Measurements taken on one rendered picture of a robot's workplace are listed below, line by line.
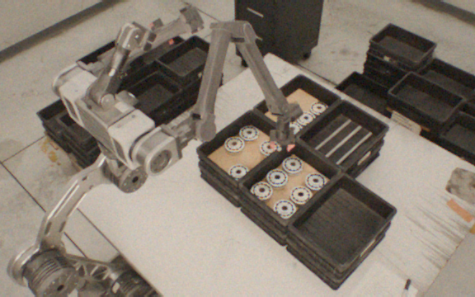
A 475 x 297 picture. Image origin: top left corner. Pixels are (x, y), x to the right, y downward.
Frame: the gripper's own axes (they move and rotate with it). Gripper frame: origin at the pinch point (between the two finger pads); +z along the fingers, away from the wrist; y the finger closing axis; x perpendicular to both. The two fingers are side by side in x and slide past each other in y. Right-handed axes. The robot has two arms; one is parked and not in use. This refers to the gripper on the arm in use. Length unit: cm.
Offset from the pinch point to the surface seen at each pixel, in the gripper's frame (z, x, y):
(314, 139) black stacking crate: 22.9, -27.4, -20.5
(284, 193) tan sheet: 23.4, 7.4, -2.5
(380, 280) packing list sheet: 37, 45, -44
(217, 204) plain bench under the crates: 36.6, 4.5, 30.0
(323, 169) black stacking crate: 19.0, -3.7, -22.0
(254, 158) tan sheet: 23.2, -14.0, 11.3
